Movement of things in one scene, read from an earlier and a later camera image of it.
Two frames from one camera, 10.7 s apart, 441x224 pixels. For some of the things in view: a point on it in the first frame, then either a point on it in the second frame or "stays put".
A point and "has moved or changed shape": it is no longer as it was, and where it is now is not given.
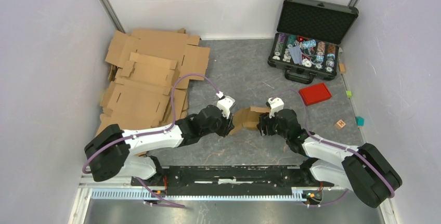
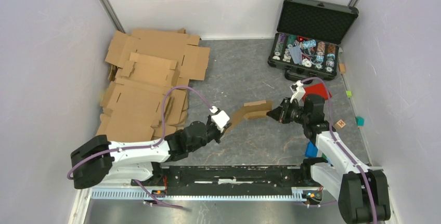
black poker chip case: (306, 44) stays put
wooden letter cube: (340, 124) stays put
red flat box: (314, 94) stays put
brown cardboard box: (248, 118) has moved or changed shape
